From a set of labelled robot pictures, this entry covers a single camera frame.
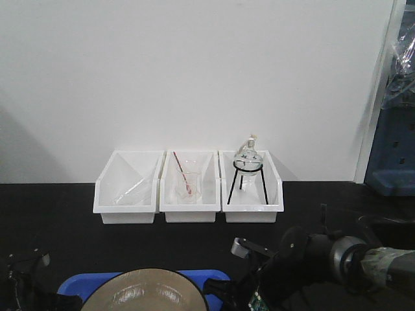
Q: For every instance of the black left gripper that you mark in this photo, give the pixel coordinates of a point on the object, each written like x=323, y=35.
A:
x=24, y=292

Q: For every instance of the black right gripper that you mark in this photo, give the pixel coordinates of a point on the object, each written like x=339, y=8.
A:
x=298, y=262

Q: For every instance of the blue plastic tray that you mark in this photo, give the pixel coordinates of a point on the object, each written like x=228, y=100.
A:
x=84, y=284

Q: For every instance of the beige plate with black rim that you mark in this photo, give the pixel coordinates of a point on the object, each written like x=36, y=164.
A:
x=148, y=289

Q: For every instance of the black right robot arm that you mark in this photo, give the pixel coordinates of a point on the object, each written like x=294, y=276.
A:
x=361, y=268

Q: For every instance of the green right circuit board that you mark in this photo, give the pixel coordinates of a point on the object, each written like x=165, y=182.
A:
x=256, y=303

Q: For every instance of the right white storage bin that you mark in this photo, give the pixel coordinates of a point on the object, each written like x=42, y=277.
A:
x=250, y=199

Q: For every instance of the white storage bin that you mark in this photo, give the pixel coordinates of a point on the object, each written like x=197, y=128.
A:
x=250, y=199
x=206, y=164
x=120, y=166

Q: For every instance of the glass beaker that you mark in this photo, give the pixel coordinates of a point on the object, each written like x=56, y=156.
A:
x=181, y=193

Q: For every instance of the red glass stirring rod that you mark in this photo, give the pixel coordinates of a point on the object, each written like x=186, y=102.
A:
x=187, y=185

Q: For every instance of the middle white storage bin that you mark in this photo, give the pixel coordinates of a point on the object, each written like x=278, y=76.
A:
x=206, y=164

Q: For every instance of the black metal tripod stand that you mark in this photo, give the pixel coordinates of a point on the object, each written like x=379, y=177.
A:
x=239, y=170

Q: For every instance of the glass alcohol lamp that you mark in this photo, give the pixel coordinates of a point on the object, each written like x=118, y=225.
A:
x=247, y=157

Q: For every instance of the left white storage bin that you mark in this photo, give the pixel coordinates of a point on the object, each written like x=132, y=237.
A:
x=120, y=166

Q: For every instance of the black sink basin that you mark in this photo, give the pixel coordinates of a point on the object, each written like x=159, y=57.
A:
x=387, y=232

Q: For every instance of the blue plastic equipment base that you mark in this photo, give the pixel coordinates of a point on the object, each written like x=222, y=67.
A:
x=390, y=170

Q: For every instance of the clear plastic bag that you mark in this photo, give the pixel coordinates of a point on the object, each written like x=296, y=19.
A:
x=400, y=86

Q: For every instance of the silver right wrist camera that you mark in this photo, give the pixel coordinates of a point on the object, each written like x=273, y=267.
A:
x=242, y=247

